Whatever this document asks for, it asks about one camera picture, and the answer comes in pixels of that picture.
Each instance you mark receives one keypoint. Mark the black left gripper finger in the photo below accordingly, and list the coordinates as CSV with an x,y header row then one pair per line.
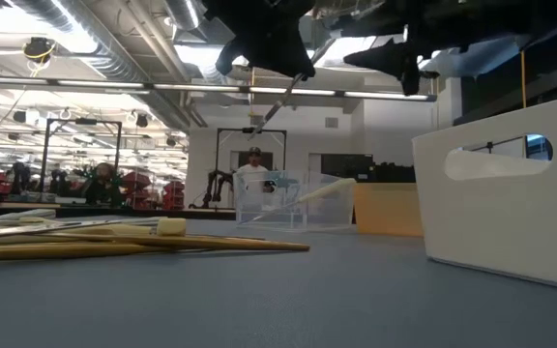
x,y
283,53
230,55

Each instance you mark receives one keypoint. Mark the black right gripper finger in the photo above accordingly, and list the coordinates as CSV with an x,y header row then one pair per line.
x,y
385,55
413,72

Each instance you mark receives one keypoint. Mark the silver metal cutlery piece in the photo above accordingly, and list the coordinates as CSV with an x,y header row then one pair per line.
x,y
278,104
12,215

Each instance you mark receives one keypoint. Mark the clear plastic bin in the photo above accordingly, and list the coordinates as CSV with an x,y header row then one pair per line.
x,y
269,212

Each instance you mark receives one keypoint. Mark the white plastic bin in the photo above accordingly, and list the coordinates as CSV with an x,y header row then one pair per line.
x,y
501,227

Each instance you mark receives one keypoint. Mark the silver metal table knife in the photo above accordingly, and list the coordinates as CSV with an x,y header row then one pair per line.
x,y
41,229

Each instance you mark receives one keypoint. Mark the black neighbouring-station robot arm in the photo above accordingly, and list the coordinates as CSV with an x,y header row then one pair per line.
x,y
215,186

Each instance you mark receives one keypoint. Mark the person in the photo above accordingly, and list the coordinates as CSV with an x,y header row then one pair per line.
x,y
254,166
102,183

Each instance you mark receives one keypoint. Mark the brown wooden bin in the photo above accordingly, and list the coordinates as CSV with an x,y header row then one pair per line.
x,y
387,210

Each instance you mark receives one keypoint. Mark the red storage bins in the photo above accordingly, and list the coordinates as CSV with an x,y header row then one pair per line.
x,y
133,183

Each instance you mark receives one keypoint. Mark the grey-blue table mat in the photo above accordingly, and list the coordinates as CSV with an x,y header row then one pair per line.
x,y
278,299

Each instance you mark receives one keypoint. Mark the black station frame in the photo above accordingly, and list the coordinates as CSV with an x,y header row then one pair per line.
x,y
252,130
82,121

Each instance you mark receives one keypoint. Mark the grey wall vent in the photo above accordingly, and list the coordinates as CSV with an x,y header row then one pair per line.
x,y
331,122

